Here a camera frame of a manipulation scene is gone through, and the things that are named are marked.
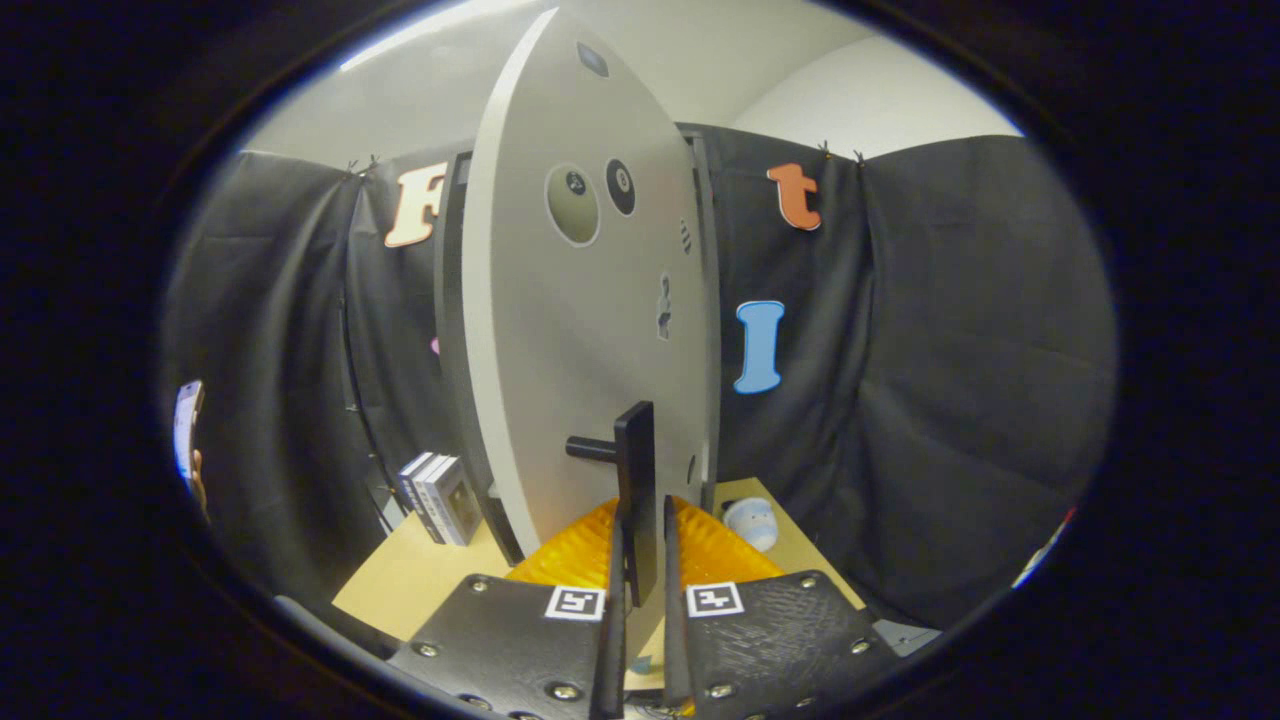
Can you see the black backdrop cloth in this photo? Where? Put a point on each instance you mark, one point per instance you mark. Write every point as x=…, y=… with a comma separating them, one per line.
x=950, y=350

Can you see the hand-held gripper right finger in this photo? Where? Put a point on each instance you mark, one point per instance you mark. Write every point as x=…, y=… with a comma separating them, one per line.
x=675, y=650

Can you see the grey cabinet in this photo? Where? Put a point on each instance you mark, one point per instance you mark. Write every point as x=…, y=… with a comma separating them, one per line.
x=452, y=330

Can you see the white cabinet door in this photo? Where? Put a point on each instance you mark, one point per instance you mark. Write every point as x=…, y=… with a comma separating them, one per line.
x=580, y=350

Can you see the pale blue plush toy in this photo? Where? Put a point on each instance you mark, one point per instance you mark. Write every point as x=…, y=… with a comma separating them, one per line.
x=752, y=522

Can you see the smartphone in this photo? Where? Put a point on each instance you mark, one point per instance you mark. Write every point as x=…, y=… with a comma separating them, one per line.
x=186, y=430

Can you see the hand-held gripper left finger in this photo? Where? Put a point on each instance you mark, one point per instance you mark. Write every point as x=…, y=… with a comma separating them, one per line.
x=612, y=650

